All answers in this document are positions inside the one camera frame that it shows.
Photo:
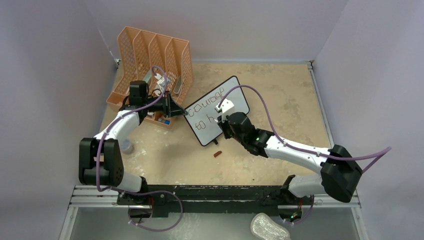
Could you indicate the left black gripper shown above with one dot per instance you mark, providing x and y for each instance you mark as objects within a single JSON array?
[{"x": 169, "y": 108}]

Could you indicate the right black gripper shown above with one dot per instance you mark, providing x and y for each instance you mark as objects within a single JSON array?
[{"x": 223, "y": 124}]

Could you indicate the brown marker cap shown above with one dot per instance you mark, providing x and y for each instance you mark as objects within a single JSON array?
[{"x": 217, "y": 154}]

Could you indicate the black framed whiteboard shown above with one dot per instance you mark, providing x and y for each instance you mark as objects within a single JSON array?
[{"x": 202, "y": 114}]

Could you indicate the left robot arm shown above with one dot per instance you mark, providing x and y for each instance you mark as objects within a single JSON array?
[{"x": 100, "y": 159}]

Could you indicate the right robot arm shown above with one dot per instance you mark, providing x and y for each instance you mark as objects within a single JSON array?
[{"x": 332, "y": 175}]

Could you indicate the grey rounded case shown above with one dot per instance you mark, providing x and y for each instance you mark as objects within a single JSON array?
[{"x": 178, "y": 86}]

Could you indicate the grey eraser block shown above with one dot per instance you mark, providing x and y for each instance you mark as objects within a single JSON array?
[{"x": 147, "y": 77}]

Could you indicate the peach plastic file organizer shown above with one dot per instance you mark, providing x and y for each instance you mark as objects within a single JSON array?
[{"x": 142, "y": 49}]

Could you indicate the clear plastic jar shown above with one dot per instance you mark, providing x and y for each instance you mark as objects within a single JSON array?
[{"x": 126, "y": 147}]

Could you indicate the silver foil pouch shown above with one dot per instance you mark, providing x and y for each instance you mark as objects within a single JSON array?
[{"x": 264, "y": 228}]

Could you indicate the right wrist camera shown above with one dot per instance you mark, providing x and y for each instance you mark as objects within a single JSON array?
[{"x": 225, "y": 109}]

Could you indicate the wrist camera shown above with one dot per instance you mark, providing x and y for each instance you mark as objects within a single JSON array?
[
  {"x": 225, "y": 109},
  {"x": 160, "y": 84}
]

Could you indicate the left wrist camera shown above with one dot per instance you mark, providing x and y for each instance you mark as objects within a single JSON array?
[{"x": 160, "y": 84}]

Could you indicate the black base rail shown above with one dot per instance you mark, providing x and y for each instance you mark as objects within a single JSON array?
[{"x": 163, "y": 200}]

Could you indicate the aluminium frame rail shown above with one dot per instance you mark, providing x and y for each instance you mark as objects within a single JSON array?
[{"x": 355, "y": 200}]

